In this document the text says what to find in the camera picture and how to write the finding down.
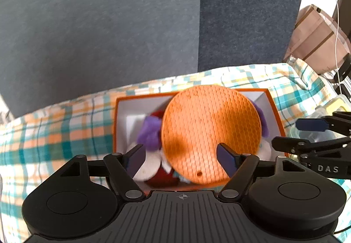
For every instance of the orange honeycomb silicone mat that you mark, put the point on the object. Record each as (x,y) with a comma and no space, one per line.
(211,122)

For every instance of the dark red knitted cloth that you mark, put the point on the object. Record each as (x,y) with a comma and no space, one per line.
(161,180)

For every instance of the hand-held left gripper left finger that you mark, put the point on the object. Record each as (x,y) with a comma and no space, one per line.
(135,159)

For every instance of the purple towel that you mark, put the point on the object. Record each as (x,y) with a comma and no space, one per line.
(149,133)

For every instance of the blue upholstered headboard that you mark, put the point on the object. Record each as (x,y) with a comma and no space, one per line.
(109,26)

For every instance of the brown cardboard box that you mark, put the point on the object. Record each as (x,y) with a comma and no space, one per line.
(312,37)

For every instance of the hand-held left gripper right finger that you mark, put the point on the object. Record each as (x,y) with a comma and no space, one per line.
(226,160)

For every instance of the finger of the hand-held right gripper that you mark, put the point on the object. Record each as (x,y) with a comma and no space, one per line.
(312,125)
(301,147)

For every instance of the clear yellow-latch storage box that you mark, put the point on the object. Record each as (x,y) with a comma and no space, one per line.
(337,103)

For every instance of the plaid blanket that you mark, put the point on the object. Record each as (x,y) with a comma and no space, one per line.
(68,122)

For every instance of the orange-rimmed white box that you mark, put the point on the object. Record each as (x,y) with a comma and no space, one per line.
(123,111)

